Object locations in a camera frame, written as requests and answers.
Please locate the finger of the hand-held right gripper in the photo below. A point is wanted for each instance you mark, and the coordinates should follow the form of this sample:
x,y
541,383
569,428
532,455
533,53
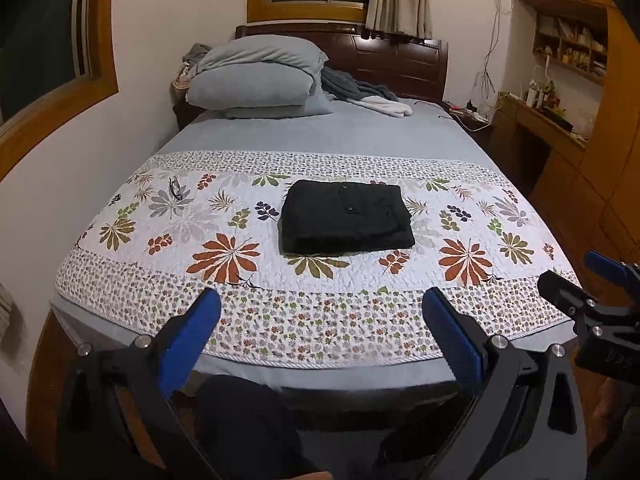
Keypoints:
x,y
562,292
602,262

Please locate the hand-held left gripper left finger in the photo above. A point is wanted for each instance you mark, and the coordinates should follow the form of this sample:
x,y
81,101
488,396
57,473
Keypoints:
x,y
192,332

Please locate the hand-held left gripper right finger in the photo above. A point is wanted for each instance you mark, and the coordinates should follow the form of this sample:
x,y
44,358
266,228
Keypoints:
x,y
452,332

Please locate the black pants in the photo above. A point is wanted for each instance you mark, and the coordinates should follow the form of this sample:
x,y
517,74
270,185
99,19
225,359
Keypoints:
x,y
345,220

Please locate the person's left leg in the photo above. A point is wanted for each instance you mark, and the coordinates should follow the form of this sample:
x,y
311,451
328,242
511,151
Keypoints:
x,y
250,420

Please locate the person's leg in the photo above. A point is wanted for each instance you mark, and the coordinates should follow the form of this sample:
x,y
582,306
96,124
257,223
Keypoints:
x,y
415,445
250,420

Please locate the floral leaf print quilt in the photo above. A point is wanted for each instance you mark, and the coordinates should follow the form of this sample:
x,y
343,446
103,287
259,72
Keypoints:
x,y
200,220

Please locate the person's right leg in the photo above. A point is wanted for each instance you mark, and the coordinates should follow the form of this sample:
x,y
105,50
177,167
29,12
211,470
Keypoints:
x,y
415,445

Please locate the black eyeglasses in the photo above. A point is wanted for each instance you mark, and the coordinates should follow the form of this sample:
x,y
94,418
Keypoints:
x,y
176,191

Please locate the wooden desk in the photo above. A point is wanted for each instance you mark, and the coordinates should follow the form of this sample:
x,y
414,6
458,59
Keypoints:
x,y
550,125

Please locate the dark wooden nightstand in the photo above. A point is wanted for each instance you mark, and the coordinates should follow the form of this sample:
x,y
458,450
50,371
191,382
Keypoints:
x,y
480,132

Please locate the wooden bookshelf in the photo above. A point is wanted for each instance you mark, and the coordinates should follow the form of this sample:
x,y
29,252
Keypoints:
x,y
570,40

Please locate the white cloth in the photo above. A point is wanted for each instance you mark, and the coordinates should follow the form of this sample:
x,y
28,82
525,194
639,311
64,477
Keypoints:
x,y
390,107

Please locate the grey bed sheet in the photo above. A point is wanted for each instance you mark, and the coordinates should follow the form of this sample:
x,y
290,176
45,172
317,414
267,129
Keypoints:
x,y
325,135

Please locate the flat grey pillow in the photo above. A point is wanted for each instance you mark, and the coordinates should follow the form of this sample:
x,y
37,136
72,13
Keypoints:
x,y
310,107

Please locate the dark grey blanket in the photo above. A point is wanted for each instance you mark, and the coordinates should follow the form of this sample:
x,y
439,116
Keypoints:
x,y
345,85

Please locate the pile of clothes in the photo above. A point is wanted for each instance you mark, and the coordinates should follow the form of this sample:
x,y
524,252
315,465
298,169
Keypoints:
x,y
192,57

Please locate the dark wooden headboard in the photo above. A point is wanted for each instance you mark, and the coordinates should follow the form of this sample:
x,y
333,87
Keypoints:
x,y
400,60

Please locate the large wooden framed window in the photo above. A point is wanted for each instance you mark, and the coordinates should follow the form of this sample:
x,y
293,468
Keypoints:
x,y
40,25

